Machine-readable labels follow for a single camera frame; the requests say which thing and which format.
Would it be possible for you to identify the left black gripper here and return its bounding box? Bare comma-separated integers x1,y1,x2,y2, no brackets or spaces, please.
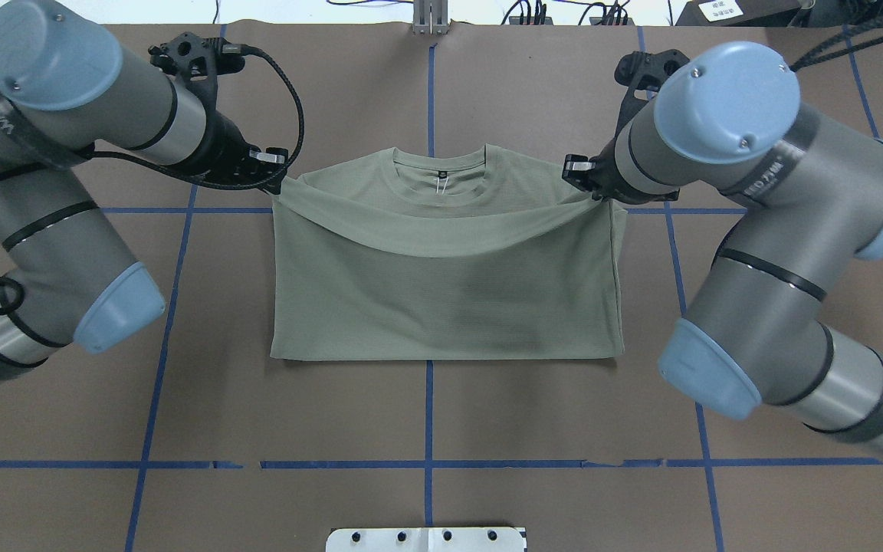
181,115,290,193

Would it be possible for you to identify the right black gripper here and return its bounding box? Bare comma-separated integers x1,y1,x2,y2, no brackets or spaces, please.
562,139,676,205

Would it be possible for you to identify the olive green long-sleeve shirt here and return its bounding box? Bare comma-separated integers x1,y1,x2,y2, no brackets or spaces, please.
271,146,627,361

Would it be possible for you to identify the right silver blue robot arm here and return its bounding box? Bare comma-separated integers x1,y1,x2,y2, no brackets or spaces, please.
562,41,883,461

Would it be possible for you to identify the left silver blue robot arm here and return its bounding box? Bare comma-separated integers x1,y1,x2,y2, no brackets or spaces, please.
0,1,297,384

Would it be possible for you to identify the black power box with label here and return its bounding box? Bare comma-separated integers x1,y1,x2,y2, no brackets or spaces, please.
674,1,803,28

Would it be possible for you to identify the brown paper table cover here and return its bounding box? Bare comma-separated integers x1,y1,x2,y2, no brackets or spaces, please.
0,21,883,551

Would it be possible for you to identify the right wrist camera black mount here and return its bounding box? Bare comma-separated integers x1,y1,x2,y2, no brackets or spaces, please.
613,49,691,136

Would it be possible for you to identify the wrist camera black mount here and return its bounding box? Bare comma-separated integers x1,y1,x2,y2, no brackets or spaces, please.
147,32,246,104
613,49,691,136

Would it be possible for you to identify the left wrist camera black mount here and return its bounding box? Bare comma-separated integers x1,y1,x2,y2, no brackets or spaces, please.
147,32,246,104

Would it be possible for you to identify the aluminium frame post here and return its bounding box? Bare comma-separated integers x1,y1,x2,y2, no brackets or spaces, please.
412,0,451,36

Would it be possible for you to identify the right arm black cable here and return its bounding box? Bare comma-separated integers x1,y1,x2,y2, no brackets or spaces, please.
790,4,883,74

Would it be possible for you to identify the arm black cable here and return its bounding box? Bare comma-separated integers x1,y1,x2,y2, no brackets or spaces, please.
0,46,306,338
790,4,883,74

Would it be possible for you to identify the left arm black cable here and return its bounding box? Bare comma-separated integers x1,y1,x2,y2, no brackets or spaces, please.
0,46,306,338

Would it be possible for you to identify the white mast base plate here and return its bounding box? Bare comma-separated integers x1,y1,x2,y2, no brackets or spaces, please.
325,527,528,551

